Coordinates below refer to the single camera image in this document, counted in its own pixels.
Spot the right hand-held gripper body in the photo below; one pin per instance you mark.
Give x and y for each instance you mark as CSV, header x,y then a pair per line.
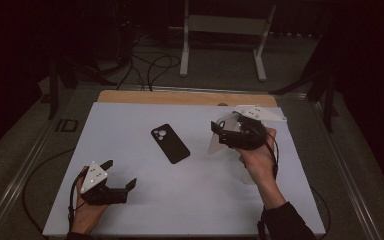
x,y
246,138

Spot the white plastic bin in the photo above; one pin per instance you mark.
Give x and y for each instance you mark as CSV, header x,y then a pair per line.
x,y
250,176

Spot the person's right hand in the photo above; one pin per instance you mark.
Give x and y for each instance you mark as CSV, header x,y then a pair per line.
x,y
258,163

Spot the black stand legs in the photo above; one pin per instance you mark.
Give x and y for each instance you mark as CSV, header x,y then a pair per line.
x,y
53,96
329,106

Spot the wooden table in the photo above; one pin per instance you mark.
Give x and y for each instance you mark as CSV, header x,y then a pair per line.
x,y
180,98

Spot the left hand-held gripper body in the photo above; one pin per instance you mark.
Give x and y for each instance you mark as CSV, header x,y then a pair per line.
x,y
105,196

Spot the white table board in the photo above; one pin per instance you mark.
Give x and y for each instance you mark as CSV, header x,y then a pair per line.
x,y
140,206

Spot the white metal stand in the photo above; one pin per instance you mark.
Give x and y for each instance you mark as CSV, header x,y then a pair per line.
x,y
226,25

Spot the iridescent phone case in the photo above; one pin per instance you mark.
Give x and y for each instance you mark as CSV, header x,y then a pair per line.
x,y
215,145

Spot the metal floor rail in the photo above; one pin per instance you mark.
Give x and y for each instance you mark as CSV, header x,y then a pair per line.
x,y
16,186
346,173

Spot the black phone case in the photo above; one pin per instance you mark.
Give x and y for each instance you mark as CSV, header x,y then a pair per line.
x,y
171,145

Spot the person's left hand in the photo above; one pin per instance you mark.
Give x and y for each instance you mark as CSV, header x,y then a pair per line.
x,y
85,218

